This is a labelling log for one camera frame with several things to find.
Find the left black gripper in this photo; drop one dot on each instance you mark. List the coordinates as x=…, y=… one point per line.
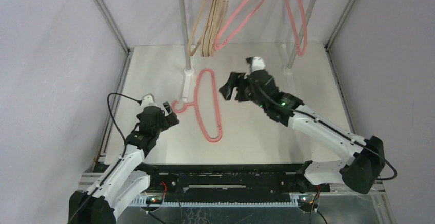
x=169, y=120

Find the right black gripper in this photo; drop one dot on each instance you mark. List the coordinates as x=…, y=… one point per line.
x=240, y=87

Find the beige hanger table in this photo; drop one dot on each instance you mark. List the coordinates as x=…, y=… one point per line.
x=215, y=20

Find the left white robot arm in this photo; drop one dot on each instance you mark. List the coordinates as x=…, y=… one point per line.
x=106, y=199

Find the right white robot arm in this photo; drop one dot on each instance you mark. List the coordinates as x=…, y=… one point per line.
x=361, y=160

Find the right white rack foot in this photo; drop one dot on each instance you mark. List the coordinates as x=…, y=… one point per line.
x=285, y=59

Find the left grey rack pole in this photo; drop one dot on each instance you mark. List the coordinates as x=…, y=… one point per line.
x=183, y=26

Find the grey rack pole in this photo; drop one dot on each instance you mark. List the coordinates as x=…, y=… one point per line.
x=301, y=43
x=183, y=26

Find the left circuit board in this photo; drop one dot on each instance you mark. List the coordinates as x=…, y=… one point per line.
x=154, y=198

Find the circuit board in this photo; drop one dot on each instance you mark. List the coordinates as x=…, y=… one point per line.
x=154, y=198
x=309, y=203

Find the right grey rack pole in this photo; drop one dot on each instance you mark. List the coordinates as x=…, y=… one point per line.
x=301, y=43

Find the right circuit board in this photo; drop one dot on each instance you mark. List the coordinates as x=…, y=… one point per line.
x=309, y=203

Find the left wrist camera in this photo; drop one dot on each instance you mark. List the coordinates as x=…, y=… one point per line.
x=147, y=100

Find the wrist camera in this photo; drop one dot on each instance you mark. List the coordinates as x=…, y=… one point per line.
x=147, y=100
x=255, y=63

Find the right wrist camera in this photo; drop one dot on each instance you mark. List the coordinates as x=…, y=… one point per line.
x=255, y=63

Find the right aluminium frame post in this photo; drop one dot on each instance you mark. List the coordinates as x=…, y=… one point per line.
x=339, y=25

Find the aluminium frame post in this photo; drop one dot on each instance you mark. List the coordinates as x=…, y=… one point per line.
x=112, y=25
x=339, y=25

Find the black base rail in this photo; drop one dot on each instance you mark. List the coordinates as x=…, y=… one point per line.
x=229, y=184

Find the left aluminium frame post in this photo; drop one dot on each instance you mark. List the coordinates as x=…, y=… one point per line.
x=112, y=25

